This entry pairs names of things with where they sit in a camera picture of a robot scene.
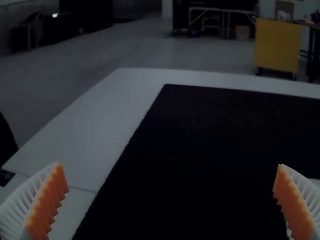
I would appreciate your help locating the cardboard box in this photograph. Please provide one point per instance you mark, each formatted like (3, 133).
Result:
(242, 32)

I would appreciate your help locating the black mat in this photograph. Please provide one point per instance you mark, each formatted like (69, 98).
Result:
(200, 155)

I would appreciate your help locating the white folding table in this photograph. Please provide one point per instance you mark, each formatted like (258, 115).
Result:
(220, 11)

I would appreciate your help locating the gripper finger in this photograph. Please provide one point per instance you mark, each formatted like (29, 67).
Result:
(295, 200)
(42, 200)

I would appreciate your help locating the yellow wheeled cabinet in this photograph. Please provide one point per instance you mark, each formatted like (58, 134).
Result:
(277, 45)

